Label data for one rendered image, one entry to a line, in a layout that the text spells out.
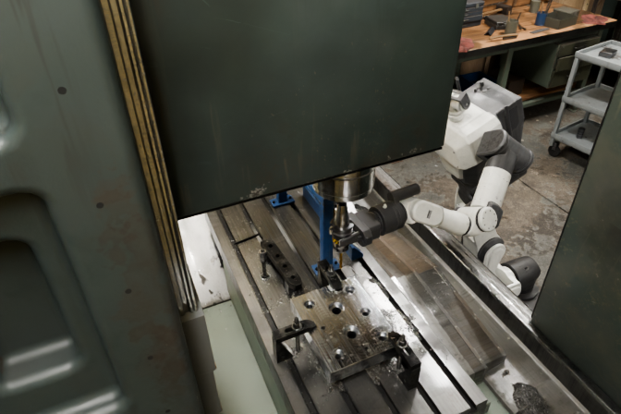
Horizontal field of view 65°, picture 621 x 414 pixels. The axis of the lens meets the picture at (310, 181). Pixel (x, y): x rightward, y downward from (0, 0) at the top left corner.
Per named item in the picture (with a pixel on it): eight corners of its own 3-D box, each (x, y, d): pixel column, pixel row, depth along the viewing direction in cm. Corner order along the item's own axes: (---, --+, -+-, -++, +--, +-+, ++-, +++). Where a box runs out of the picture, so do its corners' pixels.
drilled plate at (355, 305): (354, 286, 163) (354, 275, 160) (401, 354, 141) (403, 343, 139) (290, 309, 156) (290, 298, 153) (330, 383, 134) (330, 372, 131)
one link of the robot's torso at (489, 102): (483, 127, 212) (469, 61, 189) (542, 165, 186) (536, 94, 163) (428, 164, 210) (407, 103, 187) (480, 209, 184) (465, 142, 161)
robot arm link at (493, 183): (469, 238, 163) (490, 180, 169) (501, 241, 151) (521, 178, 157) (446, 224, 158) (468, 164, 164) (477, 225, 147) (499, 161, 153)
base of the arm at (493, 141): (497, 173, 175) (515, 146, 174) (520, 182, 163) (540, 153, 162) (468, 152, 170) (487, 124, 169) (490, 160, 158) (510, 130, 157)
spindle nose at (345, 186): (305, 173, 129) (304, 133, 123) (362, 164, 132) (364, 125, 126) (320, 208, 117) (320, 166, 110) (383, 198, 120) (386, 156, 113)
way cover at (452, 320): (378, 225, 238) (380, 200, 229) (510, 375, 171) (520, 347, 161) (322, 243, 229) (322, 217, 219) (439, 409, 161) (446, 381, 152)
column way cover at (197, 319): (191, 314, 160) (162, 187, 130) (234, 449, 124) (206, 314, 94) (176, 320, 158) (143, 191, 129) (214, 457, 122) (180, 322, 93)
